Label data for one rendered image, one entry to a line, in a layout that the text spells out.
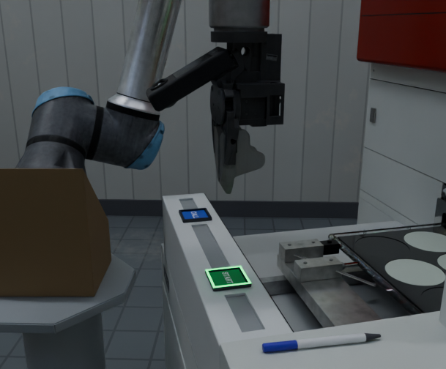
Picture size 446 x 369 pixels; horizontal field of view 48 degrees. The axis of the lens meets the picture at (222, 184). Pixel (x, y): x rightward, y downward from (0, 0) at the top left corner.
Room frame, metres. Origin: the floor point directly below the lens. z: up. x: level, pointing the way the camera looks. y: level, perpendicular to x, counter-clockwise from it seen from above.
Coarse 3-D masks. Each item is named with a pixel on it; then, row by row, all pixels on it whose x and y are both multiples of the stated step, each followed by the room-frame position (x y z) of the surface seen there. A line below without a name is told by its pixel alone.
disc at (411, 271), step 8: (392, 264) 0.82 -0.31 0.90; (400, 264) 0.82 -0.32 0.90; (408, 264) 0.82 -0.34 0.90; (416, 264) 0.82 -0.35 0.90; (424, 264) 0.82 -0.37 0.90; (392, 272) 0.79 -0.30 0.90; (400, 272) 0.79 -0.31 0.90; (408, 272) 0.79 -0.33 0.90; (416, 272) 0.79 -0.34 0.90; (424, 272) 0.79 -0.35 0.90; (432, 272) 0.79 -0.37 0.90; (440, 272) 0.79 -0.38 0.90; (400, 280) 0.76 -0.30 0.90; (408, 280) 0.76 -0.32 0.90; (416, 280) 0.76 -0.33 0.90; (424, 280) 0.76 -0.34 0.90; (432, 280) 0.76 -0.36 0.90; (440, 280) 0.76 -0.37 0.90
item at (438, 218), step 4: (440, 200) 1.06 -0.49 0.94; (444, 200) 1.05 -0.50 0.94; (436, 204) 1.06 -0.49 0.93; (440, 204) 1.05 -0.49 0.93; (444, 204) 1.04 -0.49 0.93; (436, 208) 1.06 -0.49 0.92; (440, 208) 1.05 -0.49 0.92; (444, 208) 1.04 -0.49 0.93; (436, 212) 1.06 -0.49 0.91; (440, 212) 1.05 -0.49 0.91; (444, 212) 1.04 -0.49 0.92; (436, 216) 1.06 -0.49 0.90; (440, 216) 1.05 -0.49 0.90; (444, 216) 1.04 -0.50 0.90; (436, 220) 1.06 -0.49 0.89; (440, 220) 1.05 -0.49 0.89; (444, 220) 1.04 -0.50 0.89
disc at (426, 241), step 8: (416, 232) 0.96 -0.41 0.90; (424, 232) 0.96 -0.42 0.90; (432, 232) 0.96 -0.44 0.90; (408, 240) 0.92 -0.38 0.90; (416, 240) 0.92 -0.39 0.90; (424, 240) 0.92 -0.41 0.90; (432, 240) 0.92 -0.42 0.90; (440, 240) 0.92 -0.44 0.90; (424, 248) 0.88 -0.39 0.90; (432, 248) 0.88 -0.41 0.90; (440, 248) 0.88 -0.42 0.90
